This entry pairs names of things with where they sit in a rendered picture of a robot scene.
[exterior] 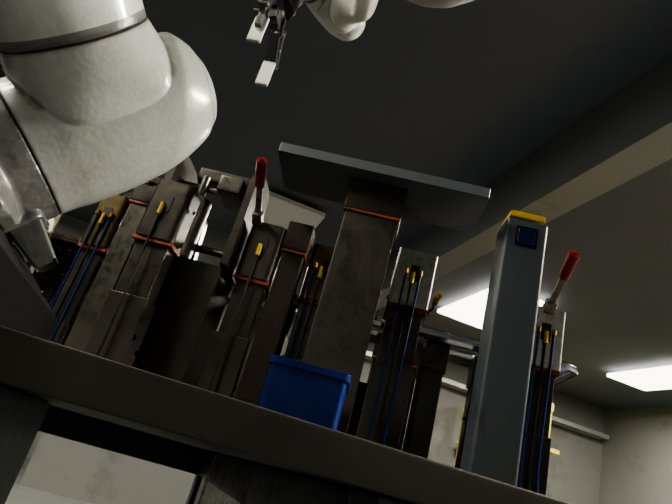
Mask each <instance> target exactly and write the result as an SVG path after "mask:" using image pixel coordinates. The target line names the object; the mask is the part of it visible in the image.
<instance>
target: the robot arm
mask: <svg viewBox="0 0 672 504"><path fill-rule="evenodd" d="M303 2H305V3H306V4H307V6H308V7H309V9H310V11H311V12H312V13H313V15H314V16H315V17H316V19H317V20H318V21H319V22H320V23H321V24H322V26H323V27H324V28H325V29H326V30H327V31H328V32H329V33H330V34H331V35H333V36H334V37H336V38H338V39H340V40H342V41H351V40H354V39H356V38H358V37H359V36H360V35H361V34H362V32H363V30H364V28H365V21H367V20H368V19H369V18H370V17H371V16H372V15H373V13H374V11H375V9H376V6H377V3H378V0H257V6H259V8H254V14H258V15H256V17H255V19H254V21H253V24H252V26H251V28H250V31H249V33H248V35H247V38H246V40H247V41H249V42H254V43H259V44H260V42H261V40H262V37H263V35H264V32H265V30H266V28H267V25H268V23H269V28H268V35H269V42H268V48H267V55H266V61H263V63H262V66H261V68H260V71H259V73H258V76H257V78H256V81H255V85H260V86H265V87H267V86H268V84H269V81H270V78H271V76H272V73H273V71H274V70H276V71H277V69H278V68H279V65H278V64H279V60H280V55H281V51H282V46H283V42H284V39H285V36H286V31H284V27H285V25H286V20H288V19H290V18H292V17H293V16H294V15H295V14H296V11H297V9H298V8H299V7H300V6H301V5H302V4H303ZM266 16H268V17H269V18H268V17H266ZM272 30H274V31H275V32H274V33H273V32H272ZM0 57H1V62H2V67H3V70H4V72H5V75H6V76H5V77H2V78H0V228H1V229H2V231H3V232H4V233H5V235H6V236H7V238H8V239H9V241H10V242H11V244H12V245H13V246H14V248H15V249H16V251H17V252H18V254H19V255H20V257H21V259H22V260H23V262H24V263H26V262H28V261H29V262H30V264H31V265H32V266H33V268H34V269H35V270H36V272H39V271H40V272H46V271H48V270H50V269H53V268H55V266H56V264H57V263H58V261H57V258H56V255H55V253H54V250H53V247H52V245H51V242H50V239H49V237H48V234H47V230H48V229H49V226H48V224H47V222H46V221H48V220H50V219H52V218H54V217H56V216H58V215H59V214H63V213H66V212H68V211H71V210H74V209H77V208H80V207H84V206H87V205H91V204H94V203H97V202H100V201H103V200H105V199H108V198H111V197H113V196H116V195H119V194H121V193H124V192H126V191H128V190H131V189H133V188H135V187H137V186H140V185H142V184H144V183H146V182H148V181H150V180H152V179H154V178H156V177H158V176H160V175H162V174H164V173H166V172H167V171H169V170H170V169H172V168H173V167H175V166H177V165H178V164H179V163H181V162H182V161H183V160H185V159H186V158H187V157H188V156H190V155H191V154H192V153H193V152H194V151H195V150H196V149H197V148H198V147H199V146H200V145H201V144H202V143H203V142H204V141H205V140H206V138H207V137H208V136H209V134H210V132H211V130H212V126H213V124H214V122H215V120H216V116H217V101H216V95H215V90H214V86H213V83H212V80H211V78H210V75H209V73H208V71H207V69H206V67H205V65H204V64H203V62H202V61H201V60H200V59H199V57H198V56H197V55H196V54H195V53H194V51H193V50H192V49H191V48H190V46H189V45H187V44H186V43H185V42H183V41H182V40H181V39H179V38H178V37H176V36H174V35H173V34H171V33H168V32H159V33H157V32H156V30H155V28H154V27H153V25H152V24H151V22H150V21H149V19H148V17H147V15H146V12H145V8H144V5H143V1H142V0H0Z"/></svg>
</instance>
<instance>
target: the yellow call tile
mask: <svg viewBox="0 0 672 504"><path fill-rule="evenodd" d="M507 218H514V219H519V220H523V221H527V222H532V223H536V224H540V225H543V224H544V223H545V219H546V218H545V217H542V216H538V215H533V214H529V213H524V212H520V211H516V210H511V211H510V213H509V214H508V216H507V217H506V219H507ZM506 219H505V221H506ZM505 221H504V222H505ZM504 222H503V224H504ZM503 224H502V225H503Z"/></svg>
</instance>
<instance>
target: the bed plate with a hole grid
mask: <svg viewBox="0 0 672 504"><path fill-rule="evenodd" d="M0 384H2V385H5V386H8V387H11V388H13V389H16V390H19V391H22V392H25V393H28V394H30V395H33V396H36V397H39V398H42V399H44V400H47V401H48V402H49V405H51V406H55V407H58V408H62V409H65V410H69V411H72V412H76V413H79V414H83V415H86V416H90V417H93V418H97V419H100V420H104V421H107V422H111V423H114V424H118V425H121V426H125V427H128V428H132V429H135V430H139V431H142V432H145V433H149V434H152V435H156V436H159V437H163V438H166V439H170V440H173V441H177V442H180V443H184V444H187V445H191V446H194V447H198V448H201V449H205V450H208V451H212V452H216V453H220V454H224V455H228V456H232V457H236V458H240V459H244V460H248V461H251V462H255V463H259V464H263V465H267V466H271V467H275V468H279V469H283V470H287V471H291V472H295V473H299V474H303V475H307V476H311V477H315V478H318V479H322V480H326V481H330V482H334V483H338V484H342V485H346V486H350V487H354V488H358V489H362V490H366V491H370V492H374V493H378V494H381V495H385V496H388V497H392V498H395V499H399V500H402V501H406V502H409V503H413V504H571V503H568V502H565V501H562V500H559V499H555V498H552V497H549V496H546V495H542V494H539V493H536V492H533V491H530V490H526V489H523V488H520V487H517V486H514V485H510V484H507V483H504V482H501V481H498V480H494V479H491V478H488V477H485V476H481V475H478V474H475V473H472V472H469V471H465V470H462V469H459V468H456V467H453V466H449V465H446V464H443V463H440V462H437V461H433V460H430V459H427V458H424V457H421V456H417V455H414V454H411V453H408V452H404V451H401V450H398V449H395V448H392V447H388V446H385V445H382V444H379V443H376V442H372V441H369V440H366V439H363V438H360V437H356V436H353V435H350V434H347V433H343V432H340V431H337V430H334V429H331V428H327V427H324V426H321V425H318V424H315V423H311V422H308V421H305V420H302V419H299V418H295V417H292V416H289V415H286V414H283V413H279V412H276V411H273V410H270V409H266V408H263V407H260V406H257V405H254V404H250V403H247V402H244V401H241V400H238V399H234V398H231V397H228V396H225V395H222V394H218V393H215V392H212V391H209V390H205V389H202V388H199V387H196V386H193V385H189V384H186V383H183V382H180V381H177V380H173V379H170V378H167V377H164V376H161V375H157V374H154V373H151V372H148V371H145V370H141V369H138V368H135V367H132V366H128V365H125V364H122V363H119V362H116V361H112V360H109V359H106V358H103V357H100V356H96V355H93V354H90V353H87V352H84V351H80V350H77V349H74V348H71V347H67V346H64V345H61V344H58V343H55V342H51V341H48V340H45V339H42V338H39V337H35V336H32V335H29V334H26V333H23V332H19V331H16V330H13V329H10V328H7V327H3V326H0Z"/></svg>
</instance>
